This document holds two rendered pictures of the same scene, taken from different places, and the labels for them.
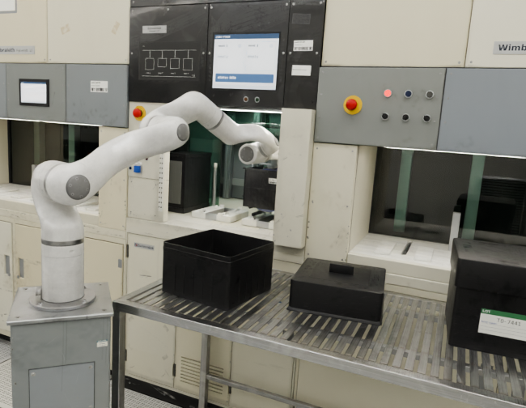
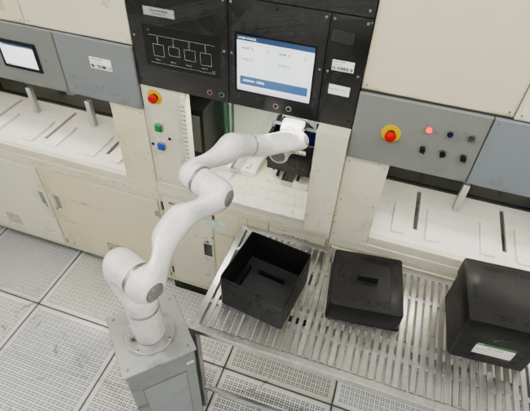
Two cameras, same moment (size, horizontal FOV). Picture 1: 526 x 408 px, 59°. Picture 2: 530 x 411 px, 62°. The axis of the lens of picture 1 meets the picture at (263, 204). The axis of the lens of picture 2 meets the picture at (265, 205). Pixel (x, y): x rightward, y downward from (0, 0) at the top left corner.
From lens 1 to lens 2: 113 cm
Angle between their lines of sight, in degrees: 35
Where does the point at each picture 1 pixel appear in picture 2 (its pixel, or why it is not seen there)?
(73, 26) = not seen: outside the picture
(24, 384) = (142, 395)
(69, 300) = (158, 341)
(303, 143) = (337, 162)
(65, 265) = (152, 327)
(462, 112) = (499, 158)
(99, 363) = (189, 369)
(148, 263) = not seen: hidden behind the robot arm
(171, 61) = (185, 53)
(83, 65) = (75, 37)
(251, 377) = not seen: hidden behind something
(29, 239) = (59, 183)
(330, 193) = (358, 196)
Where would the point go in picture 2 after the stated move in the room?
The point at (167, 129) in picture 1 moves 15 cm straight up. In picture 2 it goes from (216, 205) to (214, 170)
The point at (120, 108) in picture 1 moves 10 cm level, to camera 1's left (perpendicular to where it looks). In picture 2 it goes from (130, 90) to (106, 90)
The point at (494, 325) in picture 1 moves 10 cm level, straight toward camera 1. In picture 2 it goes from (483, 350) to (481, 373)
